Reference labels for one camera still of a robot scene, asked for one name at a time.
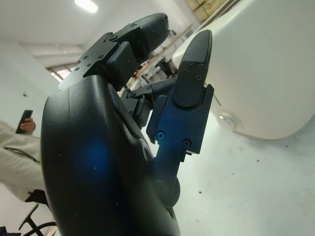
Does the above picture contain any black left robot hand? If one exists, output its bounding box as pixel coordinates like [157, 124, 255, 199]
[40, 12, 215, 236]

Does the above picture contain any cream white toaster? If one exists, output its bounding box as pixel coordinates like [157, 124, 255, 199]
[172, 0, 315, 141]

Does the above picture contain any clear toaster knob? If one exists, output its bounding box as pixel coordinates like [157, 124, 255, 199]
[218, 110, 244, 130]

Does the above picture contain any person in beige jacket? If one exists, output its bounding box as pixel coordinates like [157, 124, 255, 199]
[0, 115, 49, 205]

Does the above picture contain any black smartphone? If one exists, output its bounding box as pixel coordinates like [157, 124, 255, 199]
[15, 110, 33, 134]

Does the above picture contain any black metal chair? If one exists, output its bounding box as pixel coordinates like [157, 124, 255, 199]
[18, 189, 57, 236]

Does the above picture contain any barred window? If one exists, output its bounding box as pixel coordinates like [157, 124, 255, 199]
[46, 62, 82, 83]

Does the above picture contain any large wooden crate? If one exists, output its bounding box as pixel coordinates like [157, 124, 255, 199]
[187, 0, 231, 22]

